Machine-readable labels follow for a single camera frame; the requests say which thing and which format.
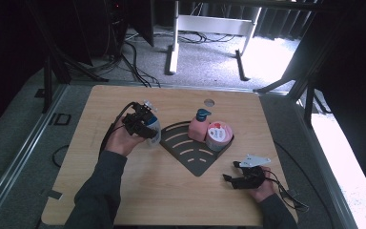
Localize black computer tower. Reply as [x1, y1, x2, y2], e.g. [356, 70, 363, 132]
[72, 0, 130, 66]

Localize dark metal stand legs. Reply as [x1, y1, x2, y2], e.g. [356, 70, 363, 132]
[253, 0, 366, 127]

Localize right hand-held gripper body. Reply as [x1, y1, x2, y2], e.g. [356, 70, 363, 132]
[233, 154, 273, 191]

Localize grey tape strip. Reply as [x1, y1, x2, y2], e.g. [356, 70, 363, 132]
[39, 188, 64, 201]

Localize black cable loop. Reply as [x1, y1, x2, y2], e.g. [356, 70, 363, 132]
[51, 144, 70, 169]

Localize white desk frame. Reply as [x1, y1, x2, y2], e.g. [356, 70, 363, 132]
[164, 0, 263, 82]

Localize pink round jar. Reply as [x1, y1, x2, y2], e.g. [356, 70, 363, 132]
[205, 120, 234, 153]

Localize black metal stand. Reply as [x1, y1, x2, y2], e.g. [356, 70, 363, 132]
[25, 0, 110, 115]

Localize pink pump bottle blue pump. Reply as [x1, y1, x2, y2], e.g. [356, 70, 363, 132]
[187, 108, 213, 143]

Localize person's right hand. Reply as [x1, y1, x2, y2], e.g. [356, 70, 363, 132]
[250, 166, 276, 204]

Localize person's left hand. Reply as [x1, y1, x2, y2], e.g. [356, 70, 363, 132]
[104, 114, 148, 157]

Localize white bottle with blue cap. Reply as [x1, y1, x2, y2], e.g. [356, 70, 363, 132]
[143, 99, 162, 148]

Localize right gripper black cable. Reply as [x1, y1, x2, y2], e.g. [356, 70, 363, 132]
[264, 169, 310, 214]

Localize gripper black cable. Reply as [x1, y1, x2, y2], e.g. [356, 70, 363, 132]
[98, 101, 138, 160]
[264, 169, 310, 214]

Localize black cables on floor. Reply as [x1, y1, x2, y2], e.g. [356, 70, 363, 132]
[93, 28, 238, 89]

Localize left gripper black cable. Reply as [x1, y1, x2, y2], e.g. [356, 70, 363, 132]
[98, 101, 138, 160]

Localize dark grey corner shelf rack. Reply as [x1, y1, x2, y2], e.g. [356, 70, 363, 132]
[159, 120, 235, 177]

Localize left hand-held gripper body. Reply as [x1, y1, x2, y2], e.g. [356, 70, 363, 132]
[121, 101, 145, 136]

